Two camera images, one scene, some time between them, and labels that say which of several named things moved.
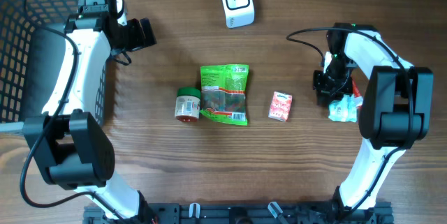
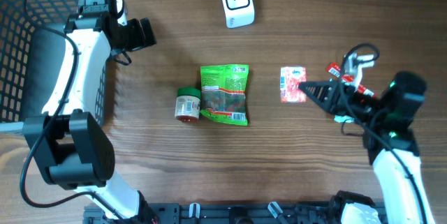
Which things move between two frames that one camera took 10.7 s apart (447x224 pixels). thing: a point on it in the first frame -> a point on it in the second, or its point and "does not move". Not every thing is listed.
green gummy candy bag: (223, 91) does not move
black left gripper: (138, 33) does not move
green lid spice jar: (187, 107) does not move
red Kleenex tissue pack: (280, 107) -> (290, 77)
